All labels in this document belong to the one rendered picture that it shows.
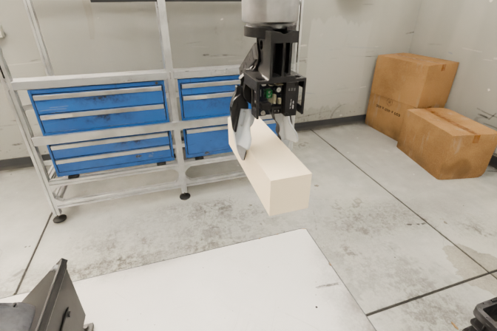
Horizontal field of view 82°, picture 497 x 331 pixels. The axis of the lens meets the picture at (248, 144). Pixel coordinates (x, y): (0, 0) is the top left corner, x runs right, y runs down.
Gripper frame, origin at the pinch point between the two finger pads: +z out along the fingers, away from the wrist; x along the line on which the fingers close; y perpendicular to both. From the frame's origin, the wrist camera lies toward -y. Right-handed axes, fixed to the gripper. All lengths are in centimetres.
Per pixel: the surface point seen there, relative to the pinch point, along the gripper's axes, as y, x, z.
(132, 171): -137, -41, 80
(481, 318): 16, 56, 51
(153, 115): -140, -22, 43
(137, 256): -91, -41, 109
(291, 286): 0.2, 8.5, 39.0
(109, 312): -6, -33, 39
